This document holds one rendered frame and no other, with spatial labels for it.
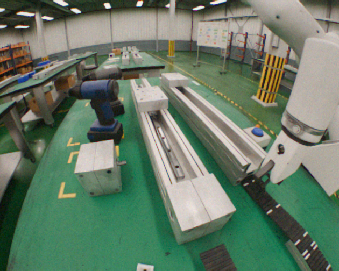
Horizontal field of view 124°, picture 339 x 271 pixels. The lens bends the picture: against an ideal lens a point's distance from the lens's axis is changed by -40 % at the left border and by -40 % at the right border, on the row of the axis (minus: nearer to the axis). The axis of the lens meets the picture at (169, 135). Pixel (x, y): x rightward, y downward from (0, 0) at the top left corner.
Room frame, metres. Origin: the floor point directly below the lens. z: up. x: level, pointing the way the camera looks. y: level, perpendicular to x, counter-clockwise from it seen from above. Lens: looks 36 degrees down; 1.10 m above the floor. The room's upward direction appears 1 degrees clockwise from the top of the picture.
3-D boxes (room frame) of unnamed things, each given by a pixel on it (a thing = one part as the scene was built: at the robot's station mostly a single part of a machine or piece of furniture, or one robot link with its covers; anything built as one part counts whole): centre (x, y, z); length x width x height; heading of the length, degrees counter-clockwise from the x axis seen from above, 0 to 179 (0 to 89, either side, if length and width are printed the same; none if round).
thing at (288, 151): (0.18, -0.24, 0.94); 0.10 x 0.07 x 0.11; 108
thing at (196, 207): (0.14, -0.07, 0.83); 0.12 x 0.09 x 0.10; 108
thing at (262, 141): (0.39, -0.30, 0.81); 0.10 x 0.08 x 0.06; 108
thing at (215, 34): (6.09, -1.54, 0.97); 1.51 x 0.50 x 1.95; 36
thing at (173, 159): (0.55, 0.08, 0.82); 0.80 x 0.10 x 0.09; 18
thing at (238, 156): (0.61, -0.10, 0.82); 0.80 x 0.10 x 0.09; 18
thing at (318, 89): (0.18, -0.24, 1.09); 0.09 x 0.08 x 0.13; 109
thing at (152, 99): (0.55, 0.08, 0.87); 0.16 x 0.11 x 0.07; 18
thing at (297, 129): (0.18, -0.24, 1.00); 0.09 x 0.08 x 0.03; 108
